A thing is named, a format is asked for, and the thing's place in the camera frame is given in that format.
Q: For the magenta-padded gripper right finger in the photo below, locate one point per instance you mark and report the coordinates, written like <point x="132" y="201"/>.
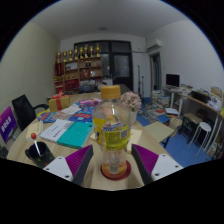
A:
<point x="156" y="163"/>

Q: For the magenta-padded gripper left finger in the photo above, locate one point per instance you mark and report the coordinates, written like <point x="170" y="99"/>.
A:
<point x="70" y="163"/>

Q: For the clear yellow-labelled drink bottle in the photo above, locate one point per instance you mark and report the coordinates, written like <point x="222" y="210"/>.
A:
<point x="111" y="133"/>

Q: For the black mug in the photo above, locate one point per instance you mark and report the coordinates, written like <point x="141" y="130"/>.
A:
<point x="41" y="158"/>

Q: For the teal book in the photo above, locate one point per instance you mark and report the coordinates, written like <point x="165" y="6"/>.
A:
<point x="76" y="134"/>

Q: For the flat round red coaster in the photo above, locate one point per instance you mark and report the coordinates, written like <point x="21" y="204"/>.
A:
<point x="127" y="171"/>

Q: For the white booklet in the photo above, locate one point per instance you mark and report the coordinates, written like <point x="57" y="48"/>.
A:
<point x="56" y="130"/>

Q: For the red-tipped stirring stick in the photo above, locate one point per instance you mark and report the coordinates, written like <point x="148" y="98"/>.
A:
<point x="35" y="143"/>

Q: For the blue colourful book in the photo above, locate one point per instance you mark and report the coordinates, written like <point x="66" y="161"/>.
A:
<point x="81" y="115"/>

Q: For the white round stool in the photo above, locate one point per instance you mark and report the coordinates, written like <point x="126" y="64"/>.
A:
<point x="204" y="130"/>

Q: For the yellow gift box red ribbon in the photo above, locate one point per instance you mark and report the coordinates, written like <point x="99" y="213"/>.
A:
<point x="59" y="102"/>

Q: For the pink package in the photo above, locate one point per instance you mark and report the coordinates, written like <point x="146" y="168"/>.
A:
<point x="88" y="102"/>

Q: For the stack of books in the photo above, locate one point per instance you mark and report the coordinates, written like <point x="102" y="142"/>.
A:
<point x="160" y="99"/>

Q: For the pink flower bouquet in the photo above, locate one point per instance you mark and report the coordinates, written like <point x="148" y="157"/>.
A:
<point x="131" y="101"/>

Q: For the black office chair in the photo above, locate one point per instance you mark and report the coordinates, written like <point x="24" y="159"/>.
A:
<point x="25" y="110"/>

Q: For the purple sign board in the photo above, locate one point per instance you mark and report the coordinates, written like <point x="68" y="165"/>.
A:
<point x="6" y="124"/>

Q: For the wooden side desk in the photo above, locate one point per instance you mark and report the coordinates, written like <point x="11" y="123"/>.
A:
<point x="206" y="106"/>

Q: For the black computer monitor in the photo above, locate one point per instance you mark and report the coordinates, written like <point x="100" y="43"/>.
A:
<point x="172" y="80"/>

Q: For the wooden shelf unit with trophies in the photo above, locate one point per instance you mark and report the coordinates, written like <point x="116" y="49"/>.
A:
<point x="78" y="71"/>

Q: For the white wall air conditioner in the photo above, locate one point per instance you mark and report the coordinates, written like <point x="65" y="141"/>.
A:
<point x="154" y="45"/>

